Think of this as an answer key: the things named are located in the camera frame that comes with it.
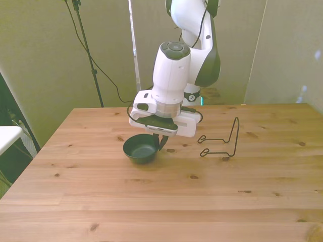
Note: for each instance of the white vertical pole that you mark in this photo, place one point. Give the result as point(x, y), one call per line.
point(135, 50)

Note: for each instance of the white side table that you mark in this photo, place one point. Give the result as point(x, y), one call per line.
point(7, 136)

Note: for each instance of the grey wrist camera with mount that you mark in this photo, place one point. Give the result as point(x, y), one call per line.
point(159, 126)

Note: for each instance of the black tripod stand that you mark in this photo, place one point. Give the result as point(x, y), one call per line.
point(94, 72)

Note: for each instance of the dark green bowl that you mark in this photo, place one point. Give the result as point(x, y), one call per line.
point(141, 156)

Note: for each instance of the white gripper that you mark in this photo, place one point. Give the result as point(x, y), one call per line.
point(186, 126)

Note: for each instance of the dark leaning panel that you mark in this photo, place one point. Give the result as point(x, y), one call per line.
point(10, 111)

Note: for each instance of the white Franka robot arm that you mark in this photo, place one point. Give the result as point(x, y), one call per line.
point(171, 75)

